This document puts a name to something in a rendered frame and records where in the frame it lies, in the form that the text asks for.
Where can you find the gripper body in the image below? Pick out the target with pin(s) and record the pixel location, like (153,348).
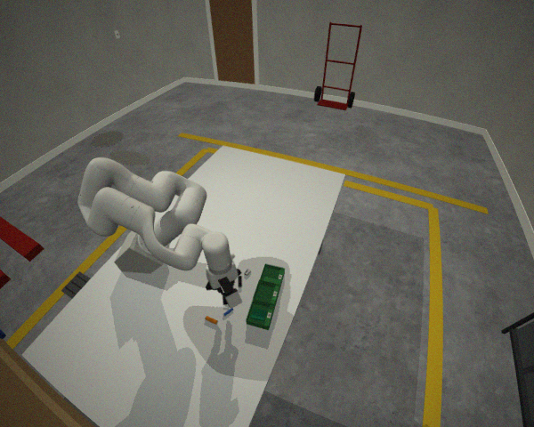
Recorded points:
(213,279)

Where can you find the green three-compartment bin rack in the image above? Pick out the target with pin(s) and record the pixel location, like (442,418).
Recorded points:
(266,295)

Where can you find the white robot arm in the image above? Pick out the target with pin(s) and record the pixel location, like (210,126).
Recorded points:
(111,208)

